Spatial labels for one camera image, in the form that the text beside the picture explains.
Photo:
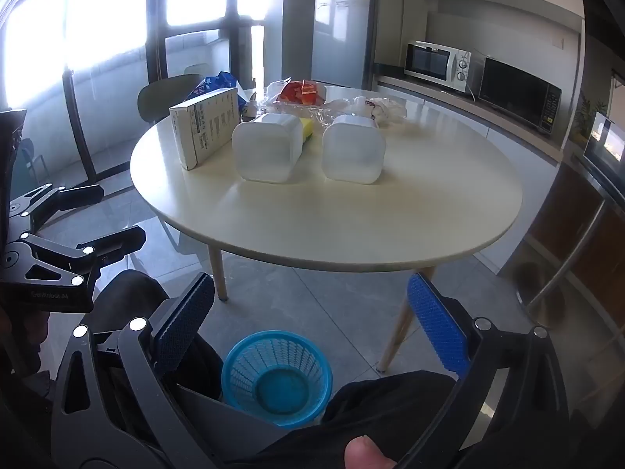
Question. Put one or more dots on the person's right hand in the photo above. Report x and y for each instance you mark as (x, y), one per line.
(368, 454)

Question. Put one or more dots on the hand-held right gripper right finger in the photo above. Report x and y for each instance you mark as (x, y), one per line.
(434, 325)

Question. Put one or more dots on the red orange plastic bag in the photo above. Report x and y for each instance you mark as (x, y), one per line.
(298, 92)

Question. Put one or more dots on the white plastic container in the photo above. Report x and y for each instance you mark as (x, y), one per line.
(266, 149)
(352, 151)

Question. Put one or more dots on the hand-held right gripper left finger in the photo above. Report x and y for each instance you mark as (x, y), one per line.
(183, 325)

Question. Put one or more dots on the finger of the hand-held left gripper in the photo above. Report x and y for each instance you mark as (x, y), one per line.
(117, 242)
(73, 196)

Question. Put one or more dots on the green chair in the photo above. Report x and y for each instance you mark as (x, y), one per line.
(163, 95)

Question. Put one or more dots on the wooden table leg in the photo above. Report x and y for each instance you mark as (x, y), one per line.
(400, 322)
(218, 273)

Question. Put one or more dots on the yellow green sponge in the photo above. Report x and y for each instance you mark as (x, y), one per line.
(307, 129)

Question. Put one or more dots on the black microwave oven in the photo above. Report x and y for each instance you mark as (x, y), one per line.
(517, 93)

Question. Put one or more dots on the white plastic bag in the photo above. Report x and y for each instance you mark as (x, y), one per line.
(378, 107)

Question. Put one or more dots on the blue plastic waste basket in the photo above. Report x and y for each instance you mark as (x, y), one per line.
(278, 391)

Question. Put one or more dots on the white cardboard box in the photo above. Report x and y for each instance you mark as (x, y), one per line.
(205, 127)

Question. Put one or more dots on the clear plastic wrap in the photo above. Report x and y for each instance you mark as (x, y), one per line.
(312, 110)

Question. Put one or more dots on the white microwave oven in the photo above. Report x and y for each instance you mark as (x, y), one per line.
(432, 61)

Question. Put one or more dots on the person's leg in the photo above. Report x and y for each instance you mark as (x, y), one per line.
(385, 410)
(129, 298)

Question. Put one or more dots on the person's right leg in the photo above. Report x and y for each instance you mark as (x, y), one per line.
(385, 410)

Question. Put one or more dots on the blue snack bag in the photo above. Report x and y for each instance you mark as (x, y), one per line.
(219, 82)

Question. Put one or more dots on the person's left leg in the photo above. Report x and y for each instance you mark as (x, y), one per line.
(129, 298)

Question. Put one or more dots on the green potted plant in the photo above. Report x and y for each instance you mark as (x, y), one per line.
(592, 117)

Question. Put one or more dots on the framed screen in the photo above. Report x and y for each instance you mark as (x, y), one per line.
(605, 144)

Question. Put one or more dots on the blue chair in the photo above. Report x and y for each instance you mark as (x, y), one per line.
(29, 159)

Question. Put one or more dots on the silver refrigerator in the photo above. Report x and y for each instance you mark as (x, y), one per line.
(339, 34)

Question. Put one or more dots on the chrome metal rail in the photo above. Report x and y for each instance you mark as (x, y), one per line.
(571, 254)

